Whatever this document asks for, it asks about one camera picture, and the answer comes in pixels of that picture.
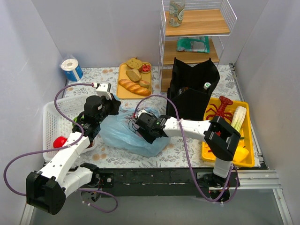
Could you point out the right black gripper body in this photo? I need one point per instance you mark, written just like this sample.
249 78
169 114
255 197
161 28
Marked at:
139 123

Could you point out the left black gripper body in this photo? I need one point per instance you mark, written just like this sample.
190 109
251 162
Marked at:
115 104

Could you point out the black fabric grocery bag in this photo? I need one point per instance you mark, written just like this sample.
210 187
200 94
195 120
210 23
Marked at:
191 104

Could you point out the green label water bottle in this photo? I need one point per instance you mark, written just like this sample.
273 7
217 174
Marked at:
207 85

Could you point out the red snack bag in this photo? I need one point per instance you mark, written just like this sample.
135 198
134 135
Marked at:
183 89

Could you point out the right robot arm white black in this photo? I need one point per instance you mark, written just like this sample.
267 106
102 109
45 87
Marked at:
220 136

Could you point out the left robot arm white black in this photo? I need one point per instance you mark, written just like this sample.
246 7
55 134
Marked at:
48 188

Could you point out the baguette bread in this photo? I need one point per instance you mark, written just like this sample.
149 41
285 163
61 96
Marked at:
134 87

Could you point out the oval bread loaf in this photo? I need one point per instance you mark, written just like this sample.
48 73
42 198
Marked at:
134 75

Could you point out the floral table mat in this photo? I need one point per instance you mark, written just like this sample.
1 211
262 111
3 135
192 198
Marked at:
173 155

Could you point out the small bread bun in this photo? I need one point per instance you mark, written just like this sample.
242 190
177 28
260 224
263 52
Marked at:
144 84

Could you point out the round brown bread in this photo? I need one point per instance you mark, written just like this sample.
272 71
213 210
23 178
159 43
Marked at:
134 63

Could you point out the toilet paper roll blue pack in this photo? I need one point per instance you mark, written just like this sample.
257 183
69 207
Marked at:
71 68

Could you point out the white plastic basket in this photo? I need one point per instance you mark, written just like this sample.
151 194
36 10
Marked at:
54 124

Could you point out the red apple toy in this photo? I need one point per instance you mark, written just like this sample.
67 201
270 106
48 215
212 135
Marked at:
59 142

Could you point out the yellow tray with vegetables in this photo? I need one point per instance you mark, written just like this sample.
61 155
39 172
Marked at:
245 131

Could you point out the red toy lobster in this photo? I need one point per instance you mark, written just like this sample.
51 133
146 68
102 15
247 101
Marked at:
220 110

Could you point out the white napa cabbage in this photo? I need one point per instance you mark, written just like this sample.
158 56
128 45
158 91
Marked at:
238 117

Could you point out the yellow bell pepper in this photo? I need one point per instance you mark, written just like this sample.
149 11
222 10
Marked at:
240 154

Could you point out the green snack packet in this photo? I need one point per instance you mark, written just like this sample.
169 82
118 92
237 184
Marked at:
194 44

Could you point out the clear glass bottle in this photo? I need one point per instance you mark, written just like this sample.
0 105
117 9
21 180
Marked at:
176 12

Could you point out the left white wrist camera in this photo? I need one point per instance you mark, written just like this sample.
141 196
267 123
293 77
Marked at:
103 89

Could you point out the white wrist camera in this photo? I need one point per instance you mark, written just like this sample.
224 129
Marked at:
103 89
142 113

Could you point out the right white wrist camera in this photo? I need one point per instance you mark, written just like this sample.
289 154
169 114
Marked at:
142 113

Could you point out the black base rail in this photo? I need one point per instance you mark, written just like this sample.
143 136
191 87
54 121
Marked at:
159 181

